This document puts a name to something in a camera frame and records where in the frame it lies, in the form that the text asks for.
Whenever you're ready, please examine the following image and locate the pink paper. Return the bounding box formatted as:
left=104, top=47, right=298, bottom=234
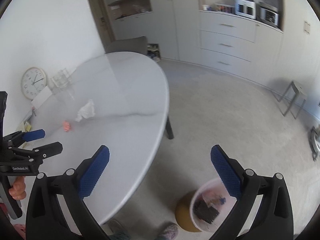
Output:
left=62, top=121, right=72, bottom=132

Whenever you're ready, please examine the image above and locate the black mesh foam pad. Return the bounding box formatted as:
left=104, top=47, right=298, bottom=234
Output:
left=193, top=199, right=220, bottom=224

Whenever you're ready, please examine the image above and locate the pink knit sleeve forearm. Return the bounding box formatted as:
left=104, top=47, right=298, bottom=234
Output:
left=1, top=203, right=25, bottom=240

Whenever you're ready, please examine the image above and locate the person's left hand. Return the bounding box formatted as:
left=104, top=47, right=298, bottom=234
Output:
left=9, top=176, right=27, bottom=200

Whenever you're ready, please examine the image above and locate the yellow sticky note pad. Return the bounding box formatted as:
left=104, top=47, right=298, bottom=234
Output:
left=24, top=121, right=32, bottom=132

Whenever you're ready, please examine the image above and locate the white card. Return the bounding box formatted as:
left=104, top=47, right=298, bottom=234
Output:
left=31, top=86, right=53, bottom=109

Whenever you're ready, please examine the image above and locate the crumpled white tissue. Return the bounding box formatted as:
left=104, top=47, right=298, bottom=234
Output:
left=75, top=99, right=95, bottom=122

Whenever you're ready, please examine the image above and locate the yellow round stool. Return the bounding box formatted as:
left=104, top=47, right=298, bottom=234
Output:
left=175, top=190, right=200, bottom=232

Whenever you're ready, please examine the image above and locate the patterned slipper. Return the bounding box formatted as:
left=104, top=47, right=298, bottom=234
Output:
left=156, top=223, right=179, bottom=240

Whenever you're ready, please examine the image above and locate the grey metal side stool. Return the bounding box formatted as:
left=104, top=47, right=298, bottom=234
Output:
left=277, top=80, right=308, bottom=119

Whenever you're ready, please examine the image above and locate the grey dining chair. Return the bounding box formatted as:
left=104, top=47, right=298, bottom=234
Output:
left=105, top=36, right=148, bottom=55

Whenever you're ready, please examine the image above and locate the white drawer cabinet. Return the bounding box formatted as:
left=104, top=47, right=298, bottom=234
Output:
left=199, top=11, right=256, bottom=79

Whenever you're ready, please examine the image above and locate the tall white wardrobe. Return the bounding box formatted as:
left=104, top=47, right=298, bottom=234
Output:
left=112, top=0, right=200, bottom=64

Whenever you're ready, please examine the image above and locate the silver toaster oven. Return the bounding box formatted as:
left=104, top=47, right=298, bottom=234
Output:
left=259, top=2, right=279, bottom=28

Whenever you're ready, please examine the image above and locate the white microwave oven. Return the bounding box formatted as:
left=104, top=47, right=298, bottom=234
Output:
left=235, top=0, right=256, bottom=20

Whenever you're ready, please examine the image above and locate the white wall clock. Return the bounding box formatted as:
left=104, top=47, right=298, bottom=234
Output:
left=21, top=67, right=47, bottom=100

